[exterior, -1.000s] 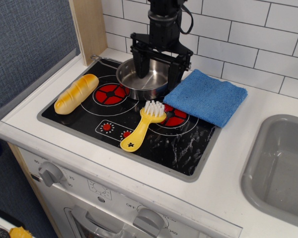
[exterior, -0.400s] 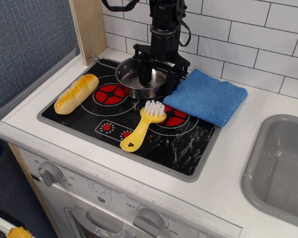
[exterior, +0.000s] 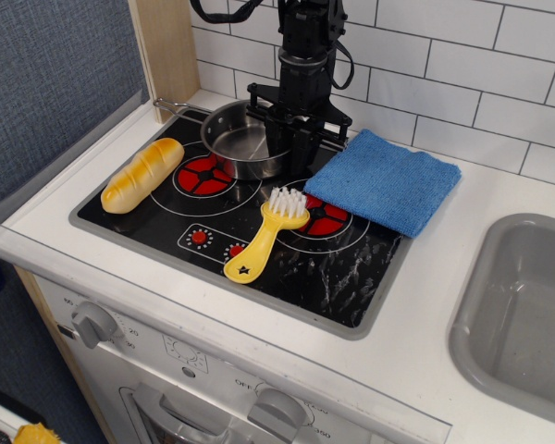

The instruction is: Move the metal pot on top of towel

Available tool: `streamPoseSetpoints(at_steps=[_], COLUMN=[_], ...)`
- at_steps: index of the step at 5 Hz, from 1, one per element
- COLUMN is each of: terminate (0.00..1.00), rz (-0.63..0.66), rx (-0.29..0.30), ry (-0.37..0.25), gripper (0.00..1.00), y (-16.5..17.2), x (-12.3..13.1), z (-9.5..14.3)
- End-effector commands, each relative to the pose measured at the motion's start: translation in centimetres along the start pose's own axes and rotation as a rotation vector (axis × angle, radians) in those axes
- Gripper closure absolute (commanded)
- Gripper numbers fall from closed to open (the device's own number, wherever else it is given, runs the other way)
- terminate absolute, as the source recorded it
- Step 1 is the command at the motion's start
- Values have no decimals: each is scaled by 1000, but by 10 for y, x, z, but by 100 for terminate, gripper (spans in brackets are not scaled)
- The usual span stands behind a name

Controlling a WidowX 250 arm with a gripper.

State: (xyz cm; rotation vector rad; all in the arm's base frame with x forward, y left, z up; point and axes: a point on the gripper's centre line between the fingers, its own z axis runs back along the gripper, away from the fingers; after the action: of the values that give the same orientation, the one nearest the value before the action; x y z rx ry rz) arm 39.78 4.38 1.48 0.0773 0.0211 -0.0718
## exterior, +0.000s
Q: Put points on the grey sink basin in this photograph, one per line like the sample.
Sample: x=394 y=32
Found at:
x=502 y=339

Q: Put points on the yellow dish brush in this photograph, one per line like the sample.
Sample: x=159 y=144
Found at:
x=285 y=209

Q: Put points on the grey left oven knob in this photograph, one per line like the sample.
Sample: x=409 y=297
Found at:
x=93 y=324

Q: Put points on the toy bread loaf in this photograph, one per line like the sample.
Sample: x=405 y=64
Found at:
x=142 y=175

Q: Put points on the yellow black object on floor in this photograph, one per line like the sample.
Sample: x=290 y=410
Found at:
x=31 y=434

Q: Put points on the blue towel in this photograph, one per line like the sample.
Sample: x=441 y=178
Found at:
x=385 y=183

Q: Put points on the wooden side post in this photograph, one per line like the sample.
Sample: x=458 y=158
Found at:
x=165 y=40

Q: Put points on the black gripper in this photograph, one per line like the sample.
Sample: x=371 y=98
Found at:
x=297 y=113

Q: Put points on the black toy stovetop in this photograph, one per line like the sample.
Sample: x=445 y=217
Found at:
x=334 y=273

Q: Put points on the grey oven knob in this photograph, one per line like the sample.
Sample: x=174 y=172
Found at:
x=93 y=324
x=278 y=414

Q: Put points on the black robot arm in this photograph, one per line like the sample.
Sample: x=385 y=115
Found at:
x=310 y=29

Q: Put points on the grey right oven knob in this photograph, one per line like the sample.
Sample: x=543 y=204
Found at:
x=278 y=414

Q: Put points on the metal pot with handle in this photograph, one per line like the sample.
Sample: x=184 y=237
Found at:
x=237 y=138

